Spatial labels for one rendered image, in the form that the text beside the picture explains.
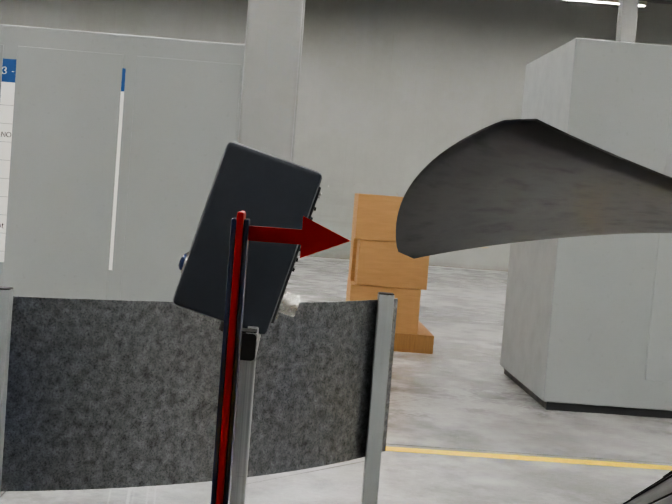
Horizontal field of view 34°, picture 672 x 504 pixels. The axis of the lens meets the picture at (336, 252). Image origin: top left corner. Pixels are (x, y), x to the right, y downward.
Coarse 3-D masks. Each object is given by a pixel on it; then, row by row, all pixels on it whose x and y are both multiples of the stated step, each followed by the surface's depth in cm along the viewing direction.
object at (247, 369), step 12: (240, 360) 115; (240, 372) 115; (252, 372) 114; (240, 384) 115; (252, 384) 114; (240, 396) 115; (252, 396) 115; (240, 408) 115; (240, 420) 115; (240, 432) 115; (240, 444) 115; (240, 456) 115; (240, 468) 115; (240, 480) 115; (240, 492) 115
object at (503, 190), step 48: (480, 144) 52; (528, 144) 51; (576, 144) 50; (432, 192) 60; (480, 192) 59; (528, 192) 58; (576, 192) 57; (624, 192) 55; (432, 240) 68; (480, 240) 68; (528, 240) 69
